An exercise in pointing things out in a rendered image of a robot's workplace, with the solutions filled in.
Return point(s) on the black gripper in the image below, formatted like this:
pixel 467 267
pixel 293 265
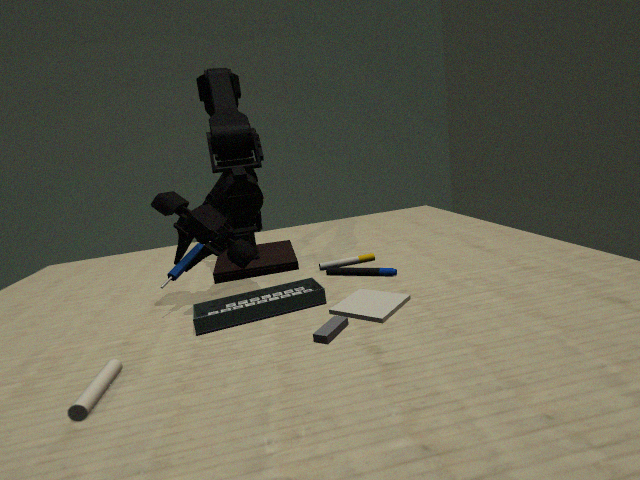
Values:
pixel 240 252

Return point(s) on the dark blue stylus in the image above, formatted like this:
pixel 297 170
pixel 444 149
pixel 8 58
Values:
pixel 175 273

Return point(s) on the beige flat square slab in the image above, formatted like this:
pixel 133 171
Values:
pixel 370 305

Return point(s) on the white marker with yellow cap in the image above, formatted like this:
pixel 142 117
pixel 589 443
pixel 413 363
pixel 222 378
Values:
pixel 347 261

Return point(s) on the black keyboard with white keys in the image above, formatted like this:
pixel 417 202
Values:
pixel 247 307

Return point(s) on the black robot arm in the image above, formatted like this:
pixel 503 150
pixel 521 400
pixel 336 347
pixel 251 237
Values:
pixel 231 140

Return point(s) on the grey cylinder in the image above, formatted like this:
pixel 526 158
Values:
pixel 85 403

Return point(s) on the black marker with blue cap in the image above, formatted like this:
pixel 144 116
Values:
pixel 361 271

